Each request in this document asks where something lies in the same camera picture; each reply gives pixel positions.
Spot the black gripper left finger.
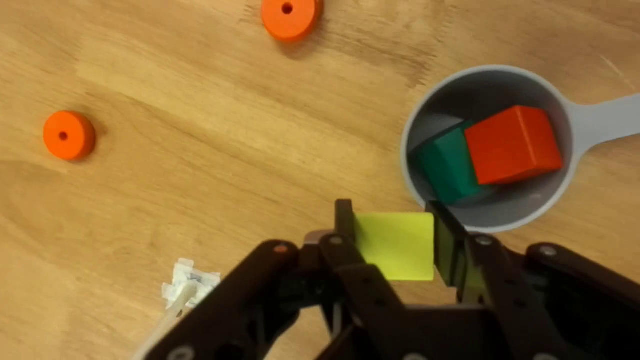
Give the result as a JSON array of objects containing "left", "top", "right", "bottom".
[{"left": 142, "top": 198, "right": 416, "bottom": 360}]

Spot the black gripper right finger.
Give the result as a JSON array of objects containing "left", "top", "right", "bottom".
[{"left": 427, "top": 200, "right": 640, "bottom": 360}]

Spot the yellow wooden block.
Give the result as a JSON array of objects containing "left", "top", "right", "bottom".
[{"left": 352, "top": 210, "right": 438, "bottom": 283}]

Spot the red wooden block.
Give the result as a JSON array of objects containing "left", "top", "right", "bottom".
[{"left": 463, "top": 104, "right": 567, "bottom": 188}]

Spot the green wooden block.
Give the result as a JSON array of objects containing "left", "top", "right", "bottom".
[{"left": 414, "top": 126, "right": 496, "bottom": 206}]

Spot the grey measuring cup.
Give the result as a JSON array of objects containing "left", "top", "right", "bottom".
[{"left": 398, "top": 61, "right": 640, "bottom": 236}]

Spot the white peg stand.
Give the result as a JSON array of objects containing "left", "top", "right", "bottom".
[{"left": 159, "top": 257, "right": 225, "bottom": 318}]

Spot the orange disc with hole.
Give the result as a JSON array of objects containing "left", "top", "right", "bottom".
[
  {"left": 259, "top": 0, "right": 326, "bottom": 44},
  {"left": 42, "top": 108, "right": 99, "bottom": 163}
]

